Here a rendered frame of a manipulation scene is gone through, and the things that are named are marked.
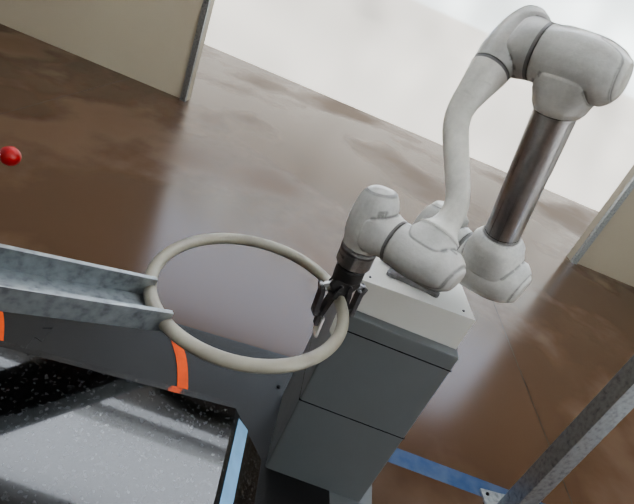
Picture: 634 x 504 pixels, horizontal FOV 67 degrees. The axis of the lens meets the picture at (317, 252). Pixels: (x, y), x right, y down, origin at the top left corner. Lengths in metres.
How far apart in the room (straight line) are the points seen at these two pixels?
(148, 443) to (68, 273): 0.36
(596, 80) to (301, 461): 1.54
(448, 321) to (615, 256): 5.12
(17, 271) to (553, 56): 1.16
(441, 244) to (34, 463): 0.81
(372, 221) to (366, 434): 0.97
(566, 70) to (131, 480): 1.15
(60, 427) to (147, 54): 5.21
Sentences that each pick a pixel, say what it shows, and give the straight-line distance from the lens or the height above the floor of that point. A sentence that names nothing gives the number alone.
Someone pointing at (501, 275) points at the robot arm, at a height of 1.11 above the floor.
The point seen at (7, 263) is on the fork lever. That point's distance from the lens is 1.01.
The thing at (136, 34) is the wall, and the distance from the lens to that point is 5.93.
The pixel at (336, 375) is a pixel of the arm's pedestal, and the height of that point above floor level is 0.56.
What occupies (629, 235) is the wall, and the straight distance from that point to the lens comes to 6.53.
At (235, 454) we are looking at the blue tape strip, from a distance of 0.99.
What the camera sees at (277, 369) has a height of 0.95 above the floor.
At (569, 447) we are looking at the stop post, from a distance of 2.22.
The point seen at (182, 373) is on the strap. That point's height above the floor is 0.02.
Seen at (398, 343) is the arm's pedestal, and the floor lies 0.77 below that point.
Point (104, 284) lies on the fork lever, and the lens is 1.08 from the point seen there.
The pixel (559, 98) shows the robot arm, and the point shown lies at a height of 1.59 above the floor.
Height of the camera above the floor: 1.60
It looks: 27 degrees down
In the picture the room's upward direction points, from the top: 24 degrees clockwise
